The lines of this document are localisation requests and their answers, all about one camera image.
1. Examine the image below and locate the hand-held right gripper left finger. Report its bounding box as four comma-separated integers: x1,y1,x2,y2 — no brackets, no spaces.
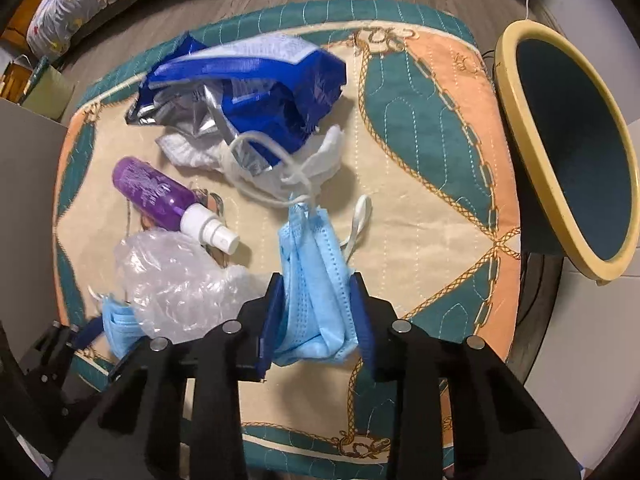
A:
52,272,286,480

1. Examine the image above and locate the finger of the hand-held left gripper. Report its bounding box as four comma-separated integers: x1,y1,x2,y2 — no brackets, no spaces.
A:
22,320,107,406
106,352,135,380

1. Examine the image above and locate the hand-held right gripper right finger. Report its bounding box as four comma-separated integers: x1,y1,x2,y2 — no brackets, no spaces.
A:
348,272,583,480

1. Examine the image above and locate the blue face mask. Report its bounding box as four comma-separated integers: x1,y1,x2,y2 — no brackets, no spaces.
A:
227,130,373,367
101,296,151,361

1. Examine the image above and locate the white tissue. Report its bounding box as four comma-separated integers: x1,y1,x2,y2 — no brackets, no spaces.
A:
157,126,346,196

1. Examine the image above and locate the purple spray bottle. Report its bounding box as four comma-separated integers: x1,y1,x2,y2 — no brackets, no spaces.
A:
112,156,240,254

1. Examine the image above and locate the teal bin with yellow rim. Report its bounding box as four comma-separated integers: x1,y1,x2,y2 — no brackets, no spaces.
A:
495,20,640,286

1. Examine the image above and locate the clear plastic bag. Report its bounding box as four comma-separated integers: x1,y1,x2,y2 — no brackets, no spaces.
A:
114,227,266,343

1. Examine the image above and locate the teal and orange patterned cushion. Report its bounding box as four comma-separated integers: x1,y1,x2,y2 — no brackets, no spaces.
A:
52,0,523,466

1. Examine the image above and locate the grey board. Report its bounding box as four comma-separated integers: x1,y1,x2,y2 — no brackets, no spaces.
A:
0,97,69,328

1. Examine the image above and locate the blue foil snack bag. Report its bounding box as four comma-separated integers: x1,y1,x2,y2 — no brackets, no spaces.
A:
124,31,348,181

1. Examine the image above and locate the white grooved wardrobe door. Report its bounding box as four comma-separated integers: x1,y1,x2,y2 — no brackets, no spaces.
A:
520,260,640,476

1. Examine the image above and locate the green paper bag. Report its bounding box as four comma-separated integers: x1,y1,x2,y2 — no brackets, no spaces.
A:
22,55,76,122

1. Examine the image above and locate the brown box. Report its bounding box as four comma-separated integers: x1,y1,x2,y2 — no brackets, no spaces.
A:
0,59,30,103

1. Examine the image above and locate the teal box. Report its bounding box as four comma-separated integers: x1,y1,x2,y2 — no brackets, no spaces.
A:
29,55,51,88

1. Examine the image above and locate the bed with blue quilt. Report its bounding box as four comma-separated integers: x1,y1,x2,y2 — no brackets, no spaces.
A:
26,0,132,58

